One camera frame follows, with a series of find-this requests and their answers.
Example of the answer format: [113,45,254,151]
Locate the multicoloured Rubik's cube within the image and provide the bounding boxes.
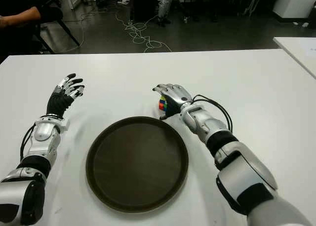
[158,94,169,112]

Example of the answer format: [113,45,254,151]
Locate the bystander bare forearm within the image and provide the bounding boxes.
[6,7,42,28]

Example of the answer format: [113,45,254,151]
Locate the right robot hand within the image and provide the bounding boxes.
[152,83,193,120]

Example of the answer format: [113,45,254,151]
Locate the bystander black clothed body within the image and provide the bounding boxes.
[0,0,63,61]

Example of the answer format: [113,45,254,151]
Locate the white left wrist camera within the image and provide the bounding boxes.
[57,117,71,132]

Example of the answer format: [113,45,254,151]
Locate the black cabinet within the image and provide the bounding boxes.
[132,0,158,23]

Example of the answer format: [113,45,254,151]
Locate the white side table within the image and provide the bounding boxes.
[273,37,316,80]

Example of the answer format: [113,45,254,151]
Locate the arm black cables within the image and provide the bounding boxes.
[192,94,233,133]
[19,123,38,160]

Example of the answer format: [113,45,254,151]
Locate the black office chair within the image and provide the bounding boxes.
[32,18,81,55]

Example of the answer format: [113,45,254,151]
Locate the chrome frame stool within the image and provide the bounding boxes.
[240,0,260,16]

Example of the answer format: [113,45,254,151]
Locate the right arm black cables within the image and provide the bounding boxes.
[192,94,233,133]

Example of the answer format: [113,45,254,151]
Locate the white slanted cabinet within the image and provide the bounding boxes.
[272,0,316,23]

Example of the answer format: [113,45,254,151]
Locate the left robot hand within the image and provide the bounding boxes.
[46,73,86,119]

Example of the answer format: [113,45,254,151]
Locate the tangled white floor cable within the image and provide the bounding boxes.
[116,10,173,53]

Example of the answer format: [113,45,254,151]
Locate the brown round plate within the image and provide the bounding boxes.
[85,116,190,214]

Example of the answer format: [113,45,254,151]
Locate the left arm black cables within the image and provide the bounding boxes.
[19,123,38,160]

